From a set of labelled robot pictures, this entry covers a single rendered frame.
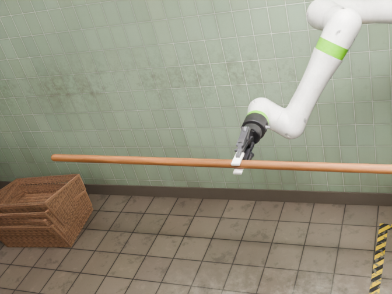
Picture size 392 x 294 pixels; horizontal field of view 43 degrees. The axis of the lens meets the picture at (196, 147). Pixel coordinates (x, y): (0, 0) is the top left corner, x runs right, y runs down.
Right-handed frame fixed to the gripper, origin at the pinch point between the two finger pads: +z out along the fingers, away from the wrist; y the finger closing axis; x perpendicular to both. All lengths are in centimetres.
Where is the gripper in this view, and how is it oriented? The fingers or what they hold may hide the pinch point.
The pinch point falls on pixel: (238, 163)
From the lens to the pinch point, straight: 175.1
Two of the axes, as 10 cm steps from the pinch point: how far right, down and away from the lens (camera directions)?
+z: -3.2, 5.8, -7.5
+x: -9.2, -0.1, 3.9
